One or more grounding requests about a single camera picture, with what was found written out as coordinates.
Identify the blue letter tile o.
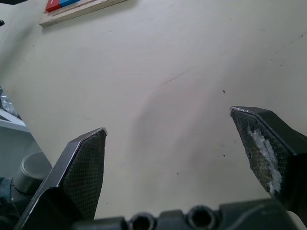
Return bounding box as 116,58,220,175
59,0,81,8

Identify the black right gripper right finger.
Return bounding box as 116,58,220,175
229,106,307,216

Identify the light wooden letter tray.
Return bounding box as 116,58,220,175
39,0,129,28

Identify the red letter tile r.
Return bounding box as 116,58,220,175
46,0,63,12

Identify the grey cylindrical pipe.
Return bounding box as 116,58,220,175
14,150,53,195

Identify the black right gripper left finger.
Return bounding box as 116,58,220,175
14,126,108,230

